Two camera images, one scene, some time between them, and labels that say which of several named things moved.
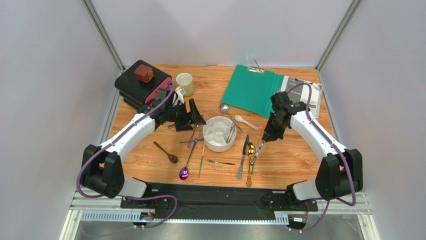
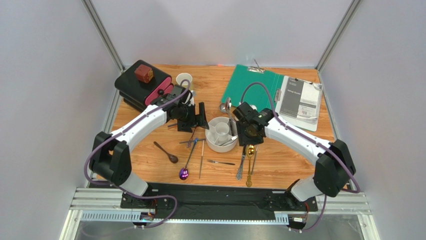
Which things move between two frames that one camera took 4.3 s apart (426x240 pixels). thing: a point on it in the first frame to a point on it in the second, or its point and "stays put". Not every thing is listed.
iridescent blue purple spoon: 184,172 stays put
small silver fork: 220,162 stays put
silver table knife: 239,174 stays put
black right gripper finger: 273,137 to 256,140
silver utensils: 231,132 to 232,139
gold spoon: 250,150 stays put
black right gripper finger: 265,136 to 242,136
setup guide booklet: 302,93 stays put
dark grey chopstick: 190,141 stays put
